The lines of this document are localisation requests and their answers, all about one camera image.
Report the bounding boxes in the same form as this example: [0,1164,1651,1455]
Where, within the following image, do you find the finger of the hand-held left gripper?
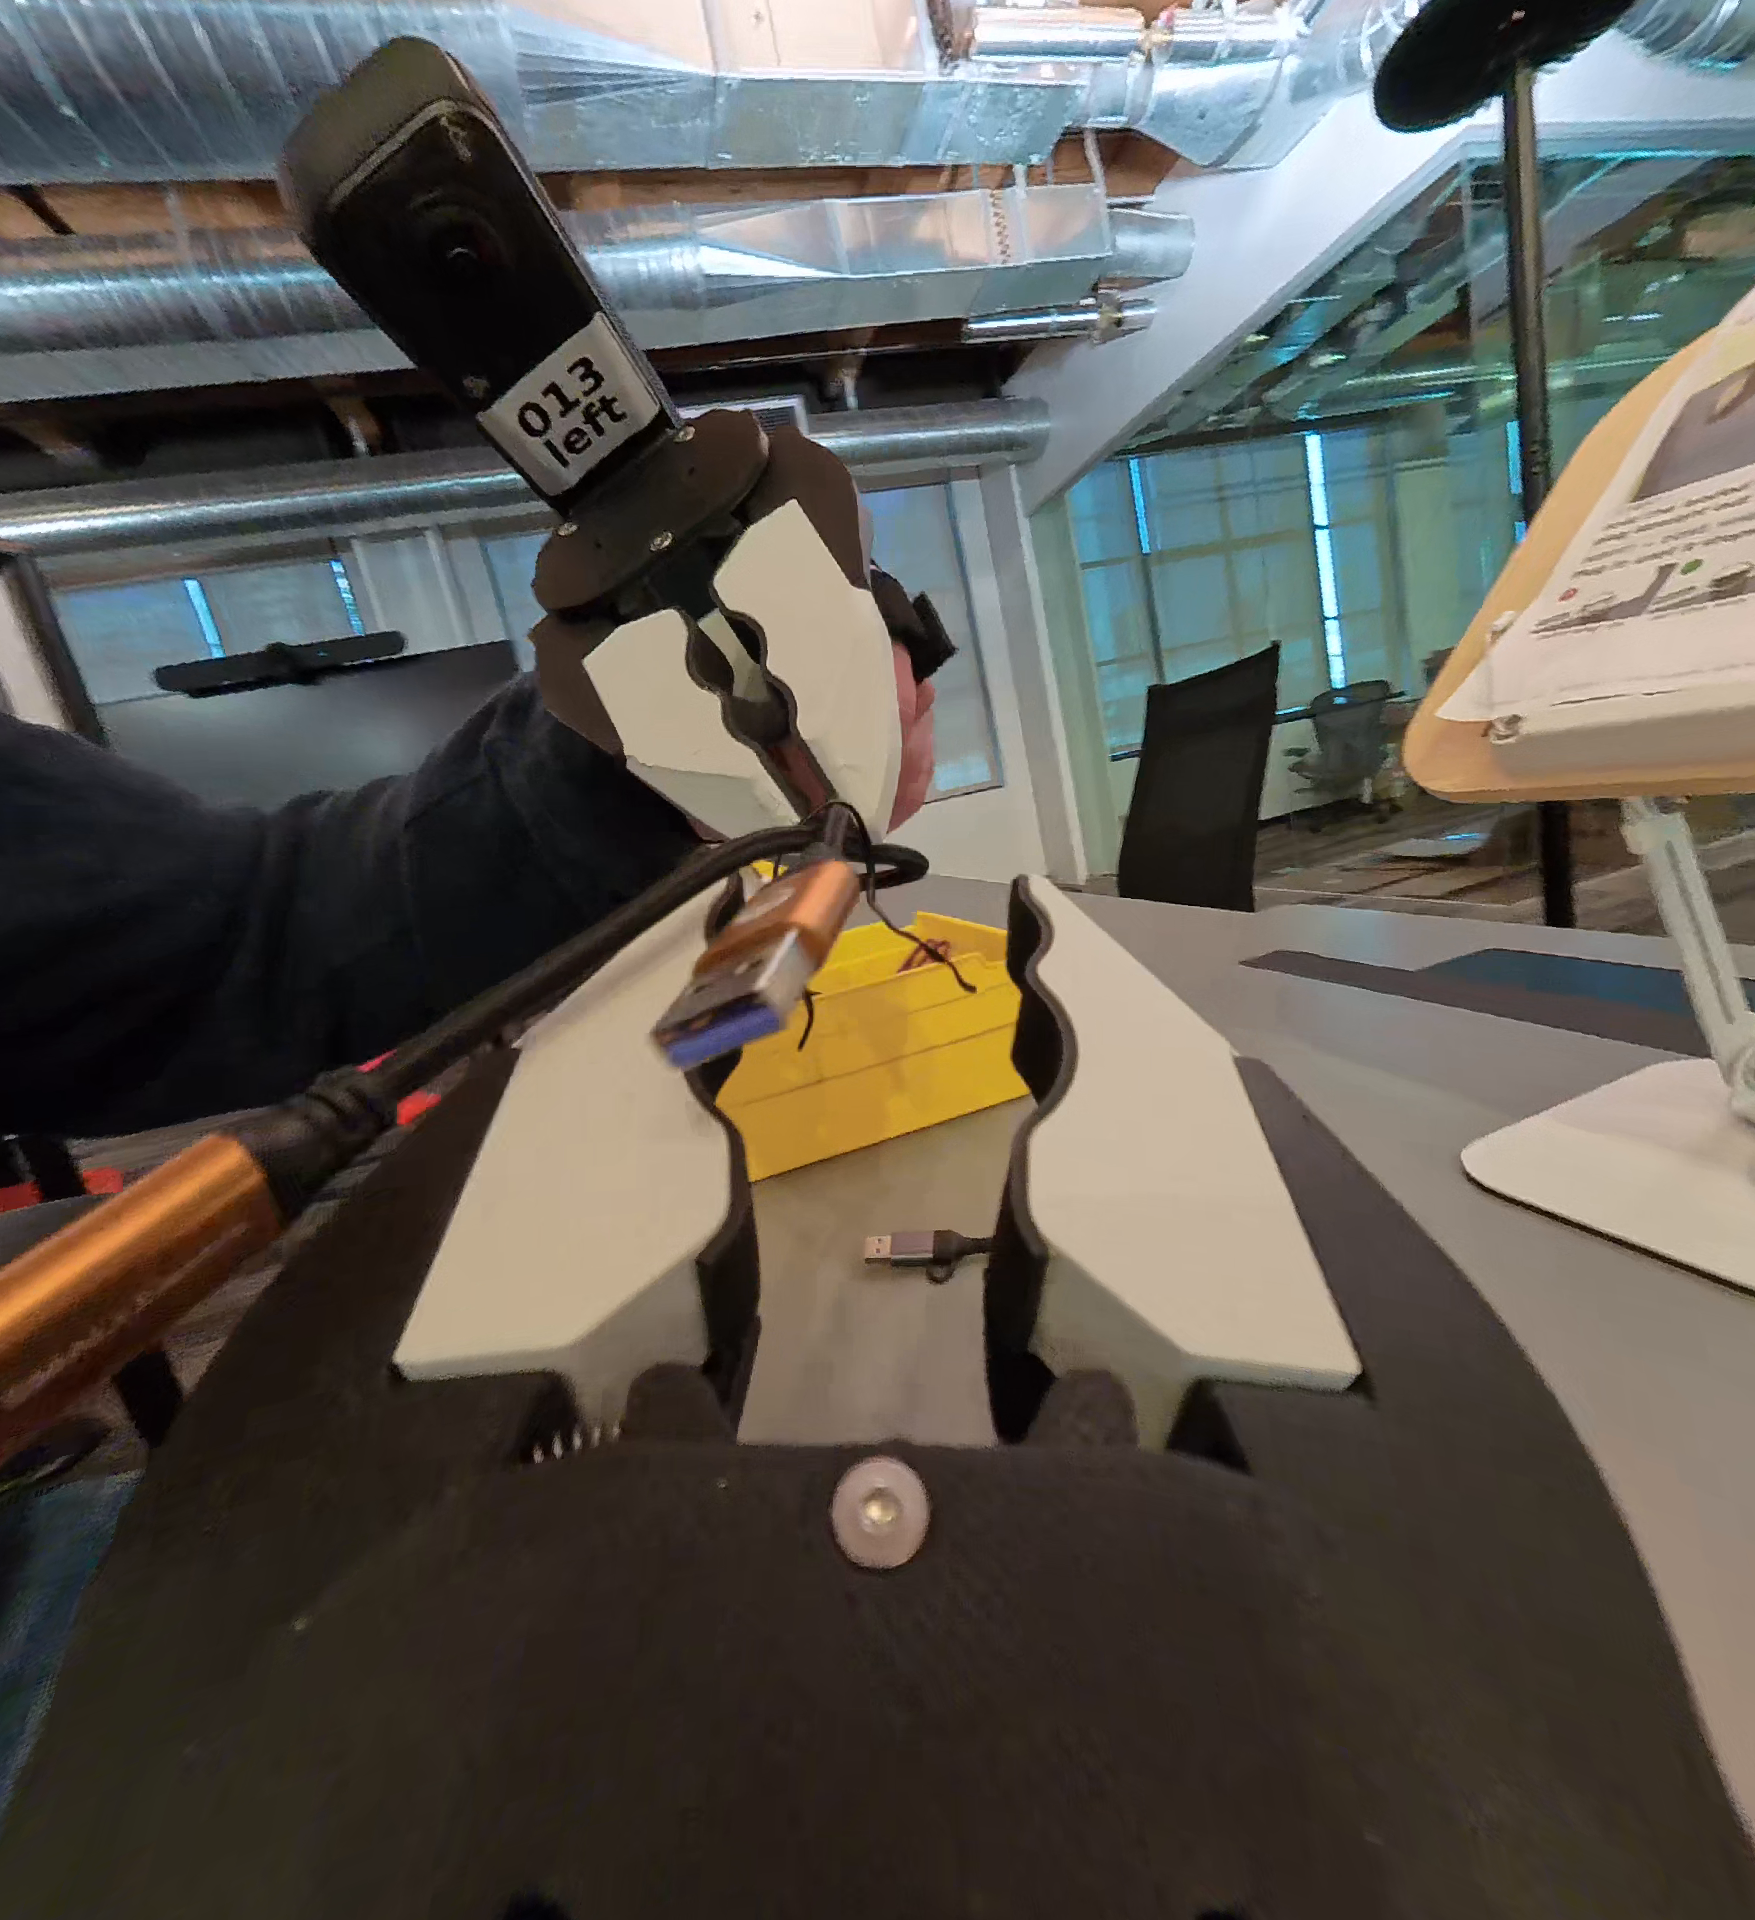
[581,603,824,839]
[707,498,905,838]

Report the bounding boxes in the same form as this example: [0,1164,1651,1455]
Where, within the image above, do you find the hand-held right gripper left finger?
[391,886,762,1444]

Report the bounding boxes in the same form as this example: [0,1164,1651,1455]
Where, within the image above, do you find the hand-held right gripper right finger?
[983,874,1366,1444]

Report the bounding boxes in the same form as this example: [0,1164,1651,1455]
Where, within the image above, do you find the black usb cable dark plug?
[862,1227,996,1285]

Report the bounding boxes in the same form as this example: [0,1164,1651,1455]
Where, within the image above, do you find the yellow plastic bin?
[711,912,1037,1184]

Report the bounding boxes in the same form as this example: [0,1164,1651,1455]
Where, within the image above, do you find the black usb cable orange plugs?
[0,803,932,1442]

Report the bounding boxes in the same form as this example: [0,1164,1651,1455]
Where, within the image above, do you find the person's left forearm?
[0,676,728,1142]

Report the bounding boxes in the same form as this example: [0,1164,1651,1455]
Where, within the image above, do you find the person's left hand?
[889,660,942,839]

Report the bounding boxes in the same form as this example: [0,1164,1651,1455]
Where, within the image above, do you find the black office chair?
[1117,641,1285,915]

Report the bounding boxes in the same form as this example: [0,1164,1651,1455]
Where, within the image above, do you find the black video bar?
[152,629,409,696]

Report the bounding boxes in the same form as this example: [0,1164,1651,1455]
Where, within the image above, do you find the white stand with wooden board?
[1401,226,1755,1330]

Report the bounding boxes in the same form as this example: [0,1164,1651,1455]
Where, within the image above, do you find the grey office chair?
[1289,682,1403,828]

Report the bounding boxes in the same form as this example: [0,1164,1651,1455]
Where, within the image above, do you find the black pole with round disc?
[1371,0,1636,933]

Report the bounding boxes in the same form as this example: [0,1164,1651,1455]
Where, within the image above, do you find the silver ventilation duct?
[0,192,1195,369]
[0,0,1418,191]

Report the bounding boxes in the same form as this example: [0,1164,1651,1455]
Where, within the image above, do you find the black wall screen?
[96,646,549,813]

